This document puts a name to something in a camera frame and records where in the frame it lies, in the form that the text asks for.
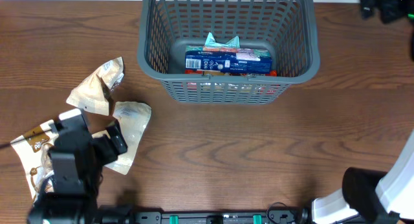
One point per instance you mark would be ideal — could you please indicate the red snack bar package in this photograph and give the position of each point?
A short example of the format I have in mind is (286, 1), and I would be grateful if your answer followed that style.
(271, 73)

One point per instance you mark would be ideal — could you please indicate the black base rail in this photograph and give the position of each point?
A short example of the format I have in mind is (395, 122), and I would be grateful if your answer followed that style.
(278, 215)

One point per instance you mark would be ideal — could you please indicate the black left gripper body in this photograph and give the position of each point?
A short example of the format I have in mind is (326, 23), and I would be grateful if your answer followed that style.
(105, 149)

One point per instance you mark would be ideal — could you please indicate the blue tissue pack box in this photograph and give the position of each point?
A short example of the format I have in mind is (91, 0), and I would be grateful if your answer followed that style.
(228, 60)

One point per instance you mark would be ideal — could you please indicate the beige crumpled pouch upper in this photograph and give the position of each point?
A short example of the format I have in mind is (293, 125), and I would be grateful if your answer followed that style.
(94, 92)

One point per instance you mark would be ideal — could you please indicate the white brown treat pouch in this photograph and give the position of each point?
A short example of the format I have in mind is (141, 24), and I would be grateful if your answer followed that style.
(43, 173)

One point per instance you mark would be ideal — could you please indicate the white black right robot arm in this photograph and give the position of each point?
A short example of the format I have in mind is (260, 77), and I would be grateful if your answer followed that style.
(370, 196)

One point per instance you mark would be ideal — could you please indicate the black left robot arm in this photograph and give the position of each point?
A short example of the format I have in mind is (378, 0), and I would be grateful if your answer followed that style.
(70, 194)

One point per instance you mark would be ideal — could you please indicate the teal snack wrapper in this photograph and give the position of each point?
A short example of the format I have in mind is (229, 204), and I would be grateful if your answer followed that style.
(231, 43)

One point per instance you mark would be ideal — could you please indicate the beige clear pouch middle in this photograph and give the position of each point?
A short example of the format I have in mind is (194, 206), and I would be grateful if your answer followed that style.
(133, 118)

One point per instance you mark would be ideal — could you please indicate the grey plastic lattice basket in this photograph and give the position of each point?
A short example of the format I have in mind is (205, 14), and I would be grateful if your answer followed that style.
(286, 28)

